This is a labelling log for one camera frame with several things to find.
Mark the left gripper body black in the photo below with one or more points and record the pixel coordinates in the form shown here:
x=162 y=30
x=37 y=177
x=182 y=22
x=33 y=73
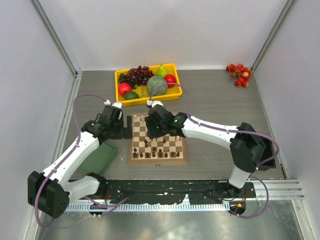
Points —
x=128 y=127

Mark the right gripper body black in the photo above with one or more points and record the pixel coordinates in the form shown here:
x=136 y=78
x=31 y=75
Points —
x=152 y=129

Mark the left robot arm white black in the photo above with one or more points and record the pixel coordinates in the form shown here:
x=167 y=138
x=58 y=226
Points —
x=50 y=191

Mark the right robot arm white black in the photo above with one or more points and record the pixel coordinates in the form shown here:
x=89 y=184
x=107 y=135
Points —
x=245 y=146

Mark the wooden chess board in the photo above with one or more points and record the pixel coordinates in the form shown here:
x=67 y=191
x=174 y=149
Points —
x=164 y=150

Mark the green lime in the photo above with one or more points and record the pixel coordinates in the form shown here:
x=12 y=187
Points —
x=131 y=96

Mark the red apple left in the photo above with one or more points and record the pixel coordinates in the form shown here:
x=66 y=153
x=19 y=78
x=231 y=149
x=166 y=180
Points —
x=124 y=88

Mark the red apple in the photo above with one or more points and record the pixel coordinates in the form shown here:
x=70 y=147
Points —
x=171 y=80
x=124 y=88

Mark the yellow plastic fruit tray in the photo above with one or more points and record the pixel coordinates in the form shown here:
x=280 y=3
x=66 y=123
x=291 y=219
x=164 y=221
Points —
x=171 y=94

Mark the green melon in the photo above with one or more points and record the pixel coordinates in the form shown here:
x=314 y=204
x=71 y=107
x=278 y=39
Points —
x=157 y=85

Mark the black grape bunch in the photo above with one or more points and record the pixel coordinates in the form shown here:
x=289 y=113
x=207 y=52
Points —
x=125 y=79

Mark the green plastic tray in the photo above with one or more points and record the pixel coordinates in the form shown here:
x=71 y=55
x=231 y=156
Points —
x=99 y=160

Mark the red grape bunch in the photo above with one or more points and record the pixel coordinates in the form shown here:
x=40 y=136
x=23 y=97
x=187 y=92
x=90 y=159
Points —
x=139 y=76

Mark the red apple right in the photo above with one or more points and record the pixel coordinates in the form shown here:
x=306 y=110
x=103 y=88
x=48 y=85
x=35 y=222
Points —
x=171 y=80

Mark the green pear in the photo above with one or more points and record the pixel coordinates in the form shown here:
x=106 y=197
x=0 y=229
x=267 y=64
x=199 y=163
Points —
x=162 y=71

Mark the red cherry cluster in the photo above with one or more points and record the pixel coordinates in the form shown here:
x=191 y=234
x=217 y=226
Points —
x=240 y=73

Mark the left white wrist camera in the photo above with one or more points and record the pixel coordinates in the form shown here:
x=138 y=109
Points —
x=118 y=105

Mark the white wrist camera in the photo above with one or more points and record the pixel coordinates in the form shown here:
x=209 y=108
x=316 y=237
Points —
x=118 y=105
x=152 y=103

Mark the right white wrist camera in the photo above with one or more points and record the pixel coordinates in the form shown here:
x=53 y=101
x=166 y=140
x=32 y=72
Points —
x=152 y=103

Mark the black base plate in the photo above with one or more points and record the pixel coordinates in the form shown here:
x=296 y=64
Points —
x=169 y=192

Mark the white cable duct strip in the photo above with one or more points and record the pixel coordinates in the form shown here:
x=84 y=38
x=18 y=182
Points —
x=185 y=206

